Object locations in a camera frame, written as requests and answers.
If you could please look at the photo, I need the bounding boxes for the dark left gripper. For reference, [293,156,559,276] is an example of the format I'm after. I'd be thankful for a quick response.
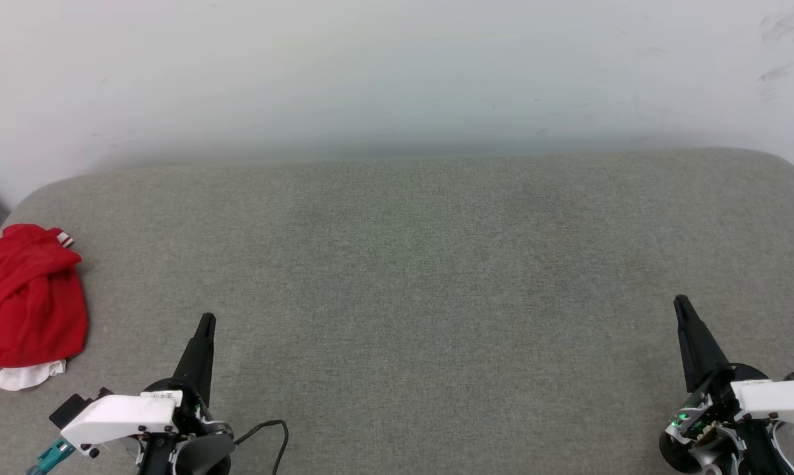
[143,313,236,445]

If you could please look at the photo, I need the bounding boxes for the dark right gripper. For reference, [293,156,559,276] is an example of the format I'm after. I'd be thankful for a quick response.
[663,294,772,444]

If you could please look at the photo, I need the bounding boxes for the red white sports jersey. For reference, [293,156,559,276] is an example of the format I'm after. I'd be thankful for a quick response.
[0,223,89,391]

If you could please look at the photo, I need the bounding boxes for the grey fabric sofa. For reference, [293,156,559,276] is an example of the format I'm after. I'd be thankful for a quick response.
[0,148,794,475]

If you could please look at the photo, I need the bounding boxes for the thin black cable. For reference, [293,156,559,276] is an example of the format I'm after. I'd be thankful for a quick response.
[233,420,290,475]

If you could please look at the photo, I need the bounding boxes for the teal cable connector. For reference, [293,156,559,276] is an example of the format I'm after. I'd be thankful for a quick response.
[26,439,76,475]

